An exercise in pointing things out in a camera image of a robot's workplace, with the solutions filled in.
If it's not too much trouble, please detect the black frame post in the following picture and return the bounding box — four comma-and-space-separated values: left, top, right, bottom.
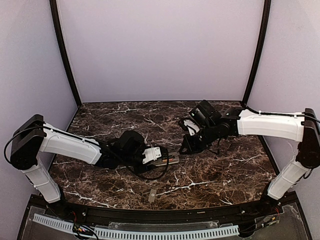
49, 0, 82, 108
241, 0, 272, 106

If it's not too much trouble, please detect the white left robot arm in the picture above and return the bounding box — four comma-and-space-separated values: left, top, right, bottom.
4, 114, 162, 204

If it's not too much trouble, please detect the white cable duct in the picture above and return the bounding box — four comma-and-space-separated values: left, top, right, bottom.
94, 225, 240, 240
32, 213, 73, 234

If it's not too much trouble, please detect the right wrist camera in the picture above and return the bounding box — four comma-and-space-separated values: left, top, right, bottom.
178, 117, 200, 136

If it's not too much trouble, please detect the right black frame post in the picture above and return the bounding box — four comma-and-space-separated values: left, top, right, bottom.
241, 0, 272, 106

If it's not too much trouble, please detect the left black frame post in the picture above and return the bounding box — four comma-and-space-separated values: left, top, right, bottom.
49, 0, 82, 108

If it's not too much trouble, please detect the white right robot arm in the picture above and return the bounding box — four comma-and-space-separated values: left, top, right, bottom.
179, 100, 320, 201

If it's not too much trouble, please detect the right white cable duct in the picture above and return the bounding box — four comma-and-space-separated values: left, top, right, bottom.
94, 225, 240, 240

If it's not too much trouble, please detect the grey battery cover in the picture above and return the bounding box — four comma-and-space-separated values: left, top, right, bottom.
148, 189, 157, 203

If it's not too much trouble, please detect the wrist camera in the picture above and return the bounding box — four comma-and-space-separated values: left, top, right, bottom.
142, 146, 169, 167
178, 117, 200, 136

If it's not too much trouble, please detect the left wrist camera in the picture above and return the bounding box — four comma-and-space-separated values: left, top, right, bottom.
142, 146, 169, 167

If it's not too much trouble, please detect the black left camera cable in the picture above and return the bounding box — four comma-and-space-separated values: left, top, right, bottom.
123, 162, 170, 180

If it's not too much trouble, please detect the left white cable duct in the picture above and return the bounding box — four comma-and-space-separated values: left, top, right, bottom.
32, 213, 73, 234

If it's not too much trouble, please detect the white remote control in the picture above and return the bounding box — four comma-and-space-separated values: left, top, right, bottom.
149, 152, 180, 167

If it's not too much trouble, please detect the black front rail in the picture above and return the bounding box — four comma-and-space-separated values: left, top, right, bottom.
70, 202, 263, 225

